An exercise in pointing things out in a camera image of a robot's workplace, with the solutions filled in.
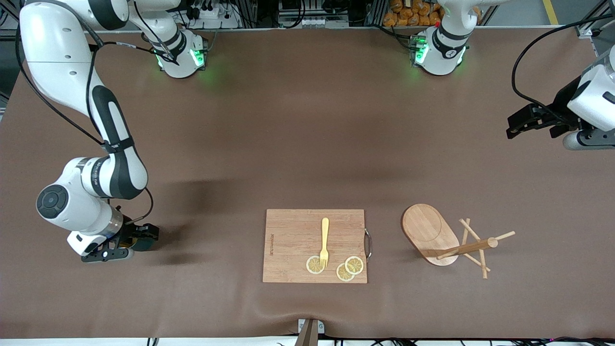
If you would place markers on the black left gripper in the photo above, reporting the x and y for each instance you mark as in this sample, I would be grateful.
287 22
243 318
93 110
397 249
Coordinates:
560 106

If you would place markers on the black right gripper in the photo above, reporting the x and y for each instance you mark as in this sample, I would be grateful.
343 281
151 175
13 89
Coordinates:
129 231

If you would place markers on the dark green mug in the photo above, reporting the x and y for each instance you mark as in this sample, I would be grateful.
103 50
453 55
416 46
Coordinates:
144 245

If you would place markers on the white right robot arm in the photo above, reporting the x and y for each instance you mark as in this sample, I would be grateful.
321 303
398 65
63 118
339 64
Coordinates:
72 48

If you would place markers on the wooden mug tree rack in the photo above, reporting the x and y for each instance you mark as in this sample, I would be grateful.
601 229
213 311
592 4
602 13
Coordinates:
425 228

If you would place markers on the wooden cutting board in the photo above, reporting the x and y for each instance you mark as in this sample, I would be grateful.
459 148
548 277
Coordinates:
288 240

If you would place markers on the brown table mat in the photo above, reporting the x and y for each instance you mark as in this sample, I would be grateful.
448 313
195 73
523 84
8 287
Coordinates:
288 144

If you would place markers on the lemon slice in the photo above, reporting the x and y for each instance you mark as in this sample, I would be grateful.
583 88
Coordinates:
354 265
313 265
343 275

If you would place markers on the yellow plastic fork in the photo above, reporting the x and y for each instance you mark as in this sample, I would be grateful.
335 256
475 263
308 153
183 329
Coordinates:
325 230

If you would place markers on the orange packaged goods pile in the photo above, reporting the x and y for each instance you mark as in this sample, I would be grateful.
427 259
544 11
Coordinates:
408 14

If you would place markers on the white power strip with plugs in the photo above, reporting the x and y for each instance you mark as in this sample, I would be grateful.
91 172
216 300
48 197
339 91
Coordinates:
209 13

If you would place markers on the white terminal block strip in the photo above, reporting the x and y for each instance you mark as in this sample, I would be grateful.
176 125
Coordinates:
317 21

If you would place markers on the black electronics equipment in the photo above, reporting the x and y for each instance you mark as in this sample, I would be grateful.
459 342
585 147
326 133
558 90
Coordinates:
290 6

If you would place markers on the aluminium frame post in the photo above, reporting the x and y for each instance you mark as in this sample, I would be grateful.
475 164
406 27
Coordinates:
584 31

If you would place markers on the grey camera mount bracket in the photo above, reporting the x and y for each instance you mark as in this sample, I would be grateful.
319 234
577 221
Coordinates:
310 334

